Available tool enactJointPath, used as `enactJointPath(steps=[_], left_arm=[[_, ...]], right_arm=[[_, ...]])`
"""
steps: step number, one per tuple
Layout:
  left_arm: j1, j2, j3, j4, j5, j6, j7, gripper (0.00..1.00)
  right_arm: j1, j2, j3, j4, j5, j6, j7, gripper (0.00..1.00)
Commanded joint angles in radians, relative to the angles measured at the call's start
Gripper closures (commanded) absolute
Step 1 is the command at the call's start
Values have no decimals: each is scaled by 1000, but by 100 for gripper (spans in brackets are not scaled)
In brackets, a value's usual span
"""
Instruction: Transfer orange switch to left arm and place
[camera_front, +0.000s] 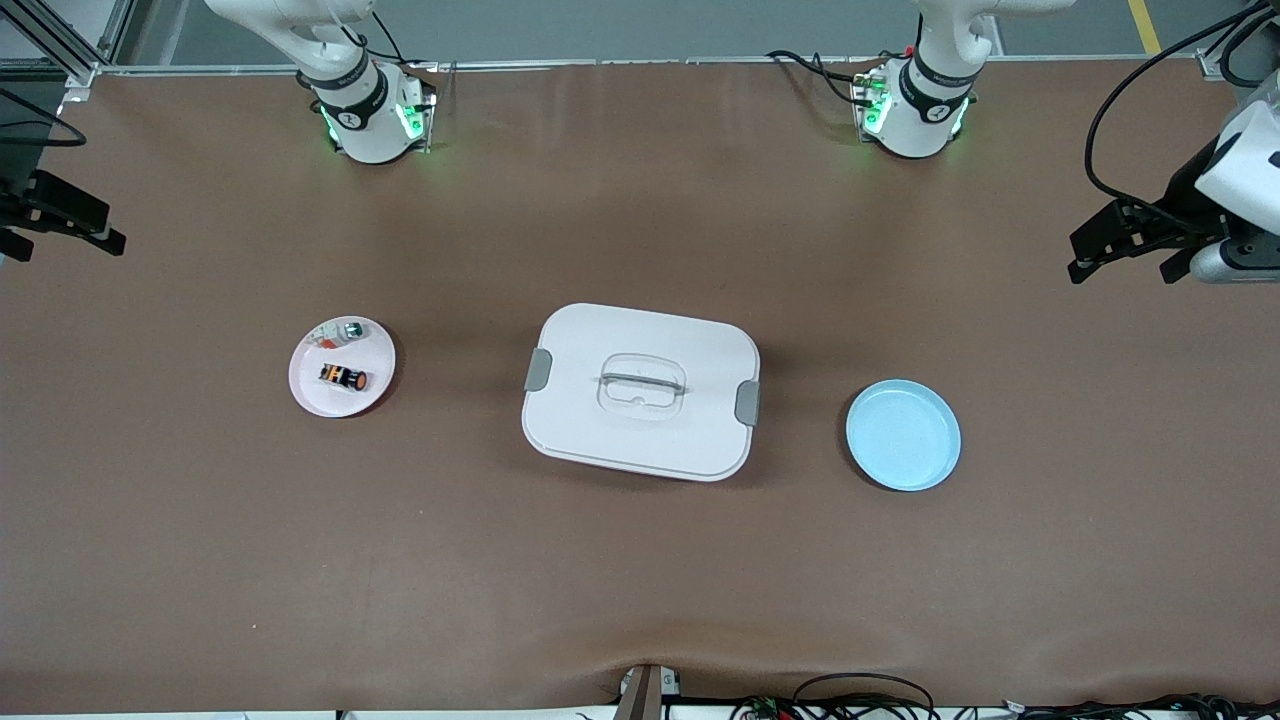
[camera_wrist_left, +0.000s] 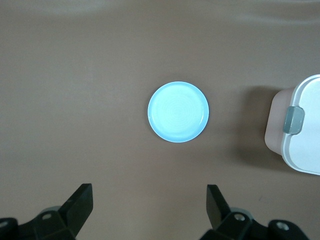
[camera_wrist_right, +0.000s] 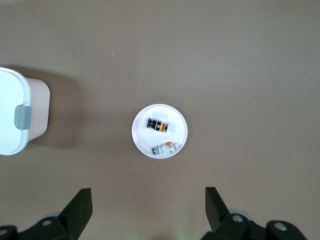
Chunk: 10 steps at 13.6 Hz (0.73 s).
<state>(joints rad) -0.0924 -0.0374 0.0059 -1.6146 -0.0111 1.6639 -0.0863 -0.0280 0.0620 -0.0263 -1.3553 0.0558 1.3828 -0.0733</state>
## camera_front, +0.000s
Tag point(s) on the white lidded storage box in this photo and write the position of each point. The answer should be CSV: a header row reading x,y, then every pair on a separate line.
x,y
640,440

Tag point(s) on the aluminium table edge rail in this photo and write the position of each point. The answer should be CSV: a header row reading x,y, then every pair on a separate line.
x,y
650,63

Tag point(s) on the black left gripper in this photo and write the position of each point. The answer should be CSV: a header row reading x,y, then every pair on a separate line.
x,y
1183,196

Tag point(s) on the white round plate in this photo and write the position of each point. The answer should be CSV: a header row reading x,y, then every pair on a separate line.
x,y
340,400

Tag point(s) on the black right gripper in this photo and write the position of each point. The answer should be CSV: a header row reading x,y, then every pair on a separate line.
x,y
22,192

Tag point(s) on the light blue round plate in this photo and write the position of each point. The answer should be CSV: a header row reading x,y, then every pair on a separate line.
x,y
903,435

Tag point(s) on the white and green push-button switch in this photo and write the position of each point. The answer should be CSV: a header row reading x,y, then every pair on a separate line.
x,y
338,332

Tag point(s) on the metal table edge bracket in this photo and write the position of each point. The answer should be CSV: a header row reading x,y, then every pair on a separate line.
x,y
645,695

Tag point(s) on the aluminium frame profile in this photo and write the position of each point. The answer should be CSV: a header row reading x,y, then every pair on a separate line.
x,y
1225,55
70,45

